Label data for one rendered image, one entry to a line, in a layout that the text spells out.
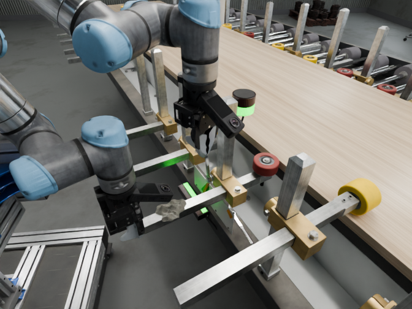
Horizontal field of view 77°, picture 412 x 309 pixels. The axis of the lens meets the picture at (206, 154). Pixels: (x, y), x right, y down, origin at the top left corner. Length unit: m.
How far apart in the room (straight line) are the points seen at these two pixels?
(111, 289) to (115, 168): 1.17
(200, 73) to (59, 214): 1.69
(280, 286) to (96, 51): 0.71
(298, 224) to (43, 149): 0.50
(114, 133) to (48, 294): 1.11
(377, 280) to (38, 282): 1.35
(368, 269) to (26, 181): 0.80
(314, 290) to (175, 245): 0.96
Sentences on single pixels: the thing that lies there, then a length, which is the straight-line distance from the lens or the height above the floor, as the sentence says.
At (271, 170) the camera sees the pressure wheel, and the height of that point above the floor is 0.90.
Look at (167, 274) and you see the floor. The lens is 1.60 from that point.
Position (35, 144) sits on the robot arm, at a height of 1.16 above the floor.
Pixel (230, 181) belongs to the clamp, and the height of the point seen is 0.87.
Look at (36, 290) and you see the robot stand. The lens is 1.53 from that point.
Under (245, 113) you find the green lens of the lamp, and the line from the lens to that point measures 0.67.
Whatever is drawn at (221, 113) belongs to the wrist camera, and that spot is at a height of 1.15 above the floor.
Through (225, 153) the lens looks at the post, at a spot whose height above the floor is 0.97.
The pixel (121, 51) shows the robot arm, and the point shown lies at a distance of 0.44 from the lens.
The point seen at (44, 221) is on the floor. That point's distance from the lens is 2.07.
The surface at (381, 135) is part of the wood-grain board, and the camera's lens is 1.11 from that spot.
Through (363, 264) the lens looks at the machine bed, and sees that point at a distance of 0.85.
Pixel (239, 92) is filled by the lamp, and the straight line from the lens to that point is 0.68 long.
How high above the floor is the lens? 1.43
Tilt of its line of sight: 39 degrees down
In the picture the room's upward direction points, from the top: straight up
